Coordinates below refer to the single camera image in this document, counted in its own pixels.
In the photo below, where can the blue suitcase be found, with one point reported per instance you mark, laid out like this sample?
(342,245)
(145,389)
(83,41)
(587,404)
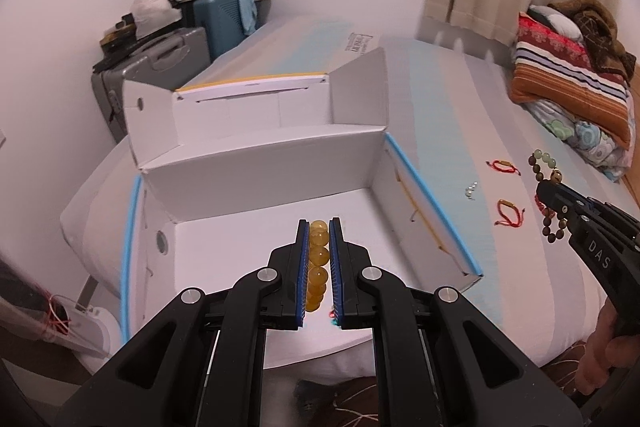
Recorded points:
(222,22)

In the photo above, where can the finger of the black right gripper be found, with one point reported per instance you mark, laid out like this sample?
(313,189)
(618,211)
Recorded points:
(563,200)

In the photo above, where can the striped red orange pillow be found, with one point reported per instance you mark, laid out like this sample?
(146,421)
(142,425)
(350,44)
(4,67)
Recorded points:
(548,66)

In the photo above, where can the brown fuzzy blanket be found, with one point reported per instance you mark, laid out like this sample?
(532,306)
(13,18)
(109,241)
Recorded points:
(599,31)

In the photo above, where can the person's right hand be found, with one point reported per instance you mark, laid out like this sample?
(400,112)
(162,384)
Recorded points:
(605,351)

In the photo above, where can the white cardboard box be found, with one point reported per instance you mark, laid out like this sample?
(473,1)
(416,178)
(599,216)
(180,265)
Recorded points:
(227,169)

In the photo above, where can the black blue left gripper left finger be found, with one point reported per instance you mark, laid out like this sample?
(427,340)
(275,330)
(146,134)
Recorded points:
(199,361)

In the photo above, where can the light blue towel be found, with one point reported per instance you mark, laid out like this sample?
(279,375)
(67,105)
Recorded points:
(248,16)

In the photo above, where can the floral folded quilt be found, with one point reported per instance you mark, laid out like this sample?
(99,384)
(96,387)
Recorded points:
(588,140)

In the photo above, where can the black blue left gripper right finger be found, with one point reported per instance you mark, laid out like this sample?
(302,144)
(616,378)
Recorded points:
(438,360)

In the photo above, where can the grey suitcase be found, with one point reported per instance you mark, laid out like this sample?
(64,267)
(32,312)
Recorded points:
(168,62)

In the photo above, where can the white plastic bag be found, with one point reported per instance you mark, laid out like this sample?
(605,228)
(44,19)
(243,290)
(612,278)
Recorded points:
(154,12)

